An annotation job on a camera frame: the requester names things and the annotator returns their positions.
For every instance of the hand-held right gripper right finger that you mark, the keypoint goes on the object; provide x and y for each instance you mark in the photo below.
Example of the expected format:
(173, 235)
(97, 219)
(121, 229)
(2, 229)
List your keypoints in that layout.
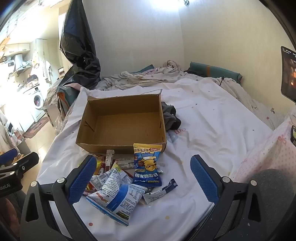
(203, 178)

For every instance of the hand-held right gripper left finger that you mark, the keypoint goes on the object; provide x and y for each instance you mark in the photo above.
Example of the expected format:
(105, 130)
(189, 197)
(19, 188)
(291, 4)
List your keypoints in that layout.
(82, 178)

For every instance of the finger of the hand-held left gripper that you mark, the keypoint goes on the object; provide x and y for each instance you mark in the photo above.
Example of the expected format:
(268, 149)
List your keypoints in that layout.
(8, 156)

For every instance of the yellow red snack packet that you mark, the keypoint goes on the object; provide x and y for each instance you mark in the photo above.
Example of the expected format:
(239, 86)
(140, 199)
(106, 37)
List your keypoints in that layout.
(99, 165)

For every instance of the red white stick packet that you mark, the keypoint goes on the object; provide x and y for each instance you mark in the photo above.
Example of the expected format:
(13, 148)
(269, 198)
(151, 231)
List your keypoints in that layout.
(109, 158)

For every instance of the large white blue snack packet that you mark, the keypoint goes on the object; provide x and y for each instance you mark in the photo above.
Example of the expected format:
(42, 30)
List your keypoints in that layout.
(120, 199)

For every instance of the white snack bar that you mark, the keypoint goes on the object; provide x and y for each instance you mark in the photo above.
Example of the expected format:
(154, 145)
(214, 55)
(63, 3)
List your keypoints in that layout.
(124, 163)

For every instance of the blue white stick packet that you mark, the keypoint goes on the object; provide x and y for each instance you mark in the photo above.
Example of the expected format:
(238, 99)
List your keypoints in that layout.
(159, 192)

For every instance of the blue yellow bear snack packet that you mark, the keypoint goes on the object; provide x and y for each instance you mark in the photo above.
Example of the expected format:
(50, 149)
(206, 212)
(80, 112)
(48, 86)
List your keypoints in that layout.
(146, 166)

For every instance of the brown cardboard box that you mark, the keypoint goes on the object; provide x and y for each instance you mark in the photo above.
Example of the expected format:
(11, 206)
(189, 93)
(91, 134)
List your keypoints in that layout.
(124, 127)

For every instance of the grey bin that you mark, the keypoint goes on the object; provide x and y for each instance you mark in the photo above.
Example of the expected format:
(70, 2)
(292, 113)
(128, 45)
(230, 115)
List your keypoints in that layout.
(23, 146)

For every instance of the floor mat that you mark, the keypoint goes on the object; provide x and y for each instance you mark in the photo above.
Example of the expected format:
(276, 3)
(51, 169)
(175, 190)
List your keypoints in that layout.
(34, 128)

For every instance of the white bed sheet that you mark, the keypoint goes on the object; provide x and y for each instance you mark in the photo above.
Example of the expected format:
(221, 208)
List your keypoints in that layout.
(208, 139)

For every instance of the white washing machine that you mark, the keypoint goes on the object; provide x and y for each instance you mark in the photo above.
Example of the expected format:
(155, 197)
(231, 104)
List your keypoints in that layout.
(34, 103)

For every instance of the grey cloth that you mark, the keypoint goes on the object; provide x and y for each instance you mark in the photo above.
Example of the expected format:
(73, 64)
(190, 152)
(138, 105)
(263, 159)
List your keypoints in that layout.
(171, 118)

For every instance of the pink patterned blanket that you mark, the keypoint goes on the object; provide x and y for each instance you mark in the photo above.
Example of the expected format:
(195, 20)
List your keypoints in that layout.
(270, 153)

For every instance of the white range hood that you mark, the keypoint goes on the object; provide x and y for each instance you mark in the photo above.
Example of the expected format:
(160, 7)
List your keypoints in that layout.
(19, 62)

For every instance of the green pillow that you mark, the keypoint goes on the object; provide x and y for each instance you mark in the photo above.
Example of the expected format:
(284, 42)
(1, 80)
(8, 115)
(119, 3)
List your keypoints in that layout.
(212, 70)

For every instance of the crumpled dotted quilt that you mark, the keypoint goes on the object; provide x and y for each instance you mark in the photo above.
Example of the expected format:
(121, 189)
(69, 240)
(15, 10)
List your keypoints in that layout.
(143, 77)

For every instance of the black plastic sheet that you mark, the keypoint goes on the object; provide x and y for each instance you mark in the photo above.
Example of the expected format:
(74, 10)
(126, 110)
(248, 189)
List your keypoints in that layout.
(78, 51)

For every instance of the dark screen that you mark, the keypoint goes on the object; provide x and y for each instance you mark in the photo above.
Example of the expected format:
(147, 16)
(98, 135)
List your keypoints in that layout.
(289, 74)

